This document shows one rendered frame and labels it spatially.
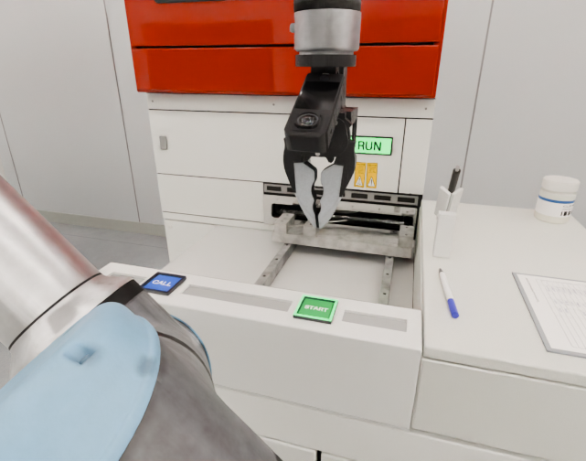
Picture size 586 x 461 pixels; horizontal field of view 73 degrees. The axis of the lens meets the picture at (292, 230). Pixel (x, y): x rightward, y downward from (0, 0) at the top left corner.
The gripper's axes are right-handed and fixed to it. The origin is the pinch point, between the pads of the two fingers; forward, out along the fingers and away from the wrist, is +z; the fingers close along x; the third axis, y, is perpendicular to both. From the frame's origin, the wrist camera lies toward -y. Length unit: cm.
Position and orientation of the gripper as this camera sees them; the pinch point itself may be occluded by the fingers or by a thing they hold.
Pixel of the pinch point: (317, 220)
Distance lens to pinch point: 52.0
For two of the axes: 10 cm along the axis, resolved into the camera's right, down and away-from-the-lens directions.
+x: -9.6, -1.1, 2.6
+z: 0.0, 9.2, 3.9
